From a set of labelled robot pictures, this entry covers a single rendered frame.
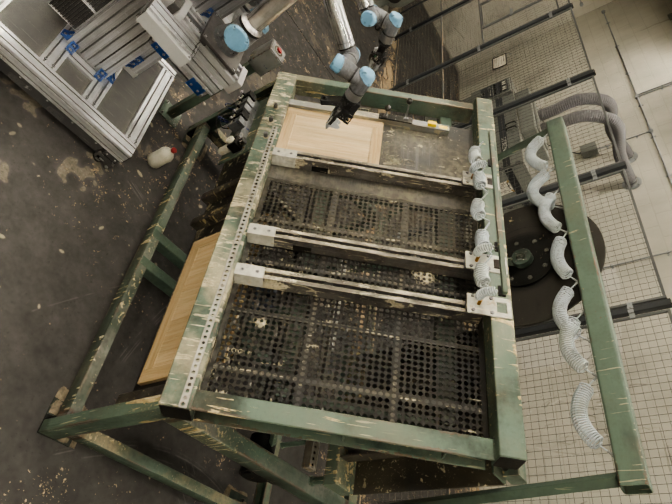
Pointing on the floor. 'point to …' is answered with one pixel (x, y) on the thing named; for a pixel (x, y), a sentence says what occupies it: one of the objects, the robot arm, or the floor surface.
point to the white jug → (161, 156)
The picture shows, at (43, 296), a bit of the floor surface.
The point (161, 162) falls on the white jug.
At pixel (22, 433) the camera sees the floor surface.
